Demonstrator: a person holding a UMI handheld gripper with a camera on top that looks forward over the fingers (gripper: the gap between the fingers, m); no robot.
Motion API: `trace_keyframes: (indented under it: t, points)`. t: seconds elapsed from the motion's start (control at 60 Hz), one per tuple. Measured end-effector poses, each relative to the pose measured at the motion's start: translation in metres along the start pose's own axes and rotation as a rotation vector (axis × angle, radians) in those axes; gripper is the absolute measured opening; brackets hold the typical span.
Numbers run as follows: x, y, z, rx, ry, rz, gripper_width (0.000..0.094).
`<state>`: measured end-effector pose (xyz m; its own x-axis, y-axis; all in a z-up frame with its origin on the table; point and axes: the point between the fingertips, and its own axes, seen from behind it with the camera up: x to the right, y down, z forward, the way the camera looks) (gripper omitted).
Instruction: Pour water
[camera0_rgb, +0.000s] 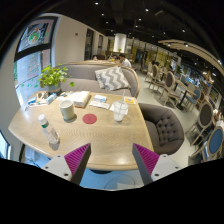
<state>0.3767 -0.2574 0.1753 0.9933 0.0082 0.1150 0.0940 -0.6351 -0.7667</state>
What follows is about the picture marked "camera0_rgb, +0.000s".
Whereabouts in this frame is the person in white shirt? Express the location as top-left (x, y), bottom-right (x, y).
top-left (119, 53), bottom-right (132, 67)

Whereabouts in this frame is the grey wooden dining chair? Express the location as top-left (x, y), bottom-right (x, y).
top-left (161, 71), bottom-right (180, 107)

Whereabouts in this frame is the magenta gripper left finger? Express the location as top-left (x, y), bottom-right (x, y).
top-left (42, 142), bottom-right (92, 186)

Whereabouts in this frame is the red round coaster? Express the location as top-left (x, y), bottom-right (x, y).
top-left (82, 114), bottom-right (97, 124)

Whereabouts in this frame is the tissue pack on table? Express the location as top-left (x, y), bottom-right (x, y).
top-left (45, 93), bottom-right (57, 105)

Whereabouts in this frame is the white ceramic mug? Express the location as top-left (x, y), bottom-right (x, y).
top-left (59, 100), bottom-right (75, 120)

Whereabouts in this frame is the clear plastic water bottle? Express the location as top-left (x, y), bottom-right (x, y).
top-left (38, 114), bottom-right (59, 144)

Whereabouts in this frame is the white round column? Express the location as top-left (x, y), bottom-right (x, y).
top-left (113, 33), bottom-right (126, 53)

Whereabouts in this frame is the blue cushioned wooden chair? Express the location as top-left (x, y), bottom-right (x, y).
top-left (188, 126), bottom-right (224, 165)

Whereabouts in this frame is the white leaflet on table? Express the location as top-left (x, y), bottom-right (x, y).
top-left (89, 100), bottom-right (110, 110)

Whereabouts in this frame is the framed wall poster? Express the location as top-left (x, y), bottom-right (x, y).
top-left (13, 15), bottom-right (59, 63)

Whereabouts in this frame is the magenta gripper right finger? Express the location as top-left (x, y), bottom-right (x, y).
top-left (131, 142), bottom-right (183, 186)

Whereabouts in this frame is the grey upholstered sofa bench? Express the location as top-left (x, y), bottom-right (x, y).
top-left (61, 61), bottom-right (140, 97)

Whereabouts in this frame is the small blue white box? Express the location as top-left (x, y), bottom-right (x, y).
top-left (94, 95), bottom-right (107, 102)

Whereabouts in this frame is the grey chevron pillow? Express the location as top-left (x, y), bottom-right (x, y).
top-left (95, 66), bottom-right (130, 91)

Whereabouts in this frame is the yellow card on table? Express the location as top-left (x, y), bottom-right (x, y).
top-left (124, 97), bottom-right (136, 104)

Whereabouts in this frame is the grey tufted armchair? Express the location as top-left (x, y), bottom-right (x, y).
top-left (139, 103), bottom-right (184, 155)

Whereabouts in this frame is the green potted plant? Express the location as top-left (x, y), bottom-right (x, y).
top-left (38, 64), bottom-right (69, 94)

